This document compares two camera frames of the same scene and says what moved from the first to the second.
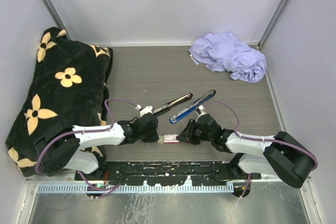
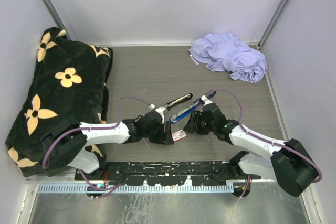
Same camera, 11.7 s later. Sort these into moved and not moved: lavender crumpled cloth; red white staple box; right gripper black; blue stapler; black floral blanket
Moved: right gripper black; red white staple box
Not moved: lavender crumpled cloth; black floral blanket; blue stapler
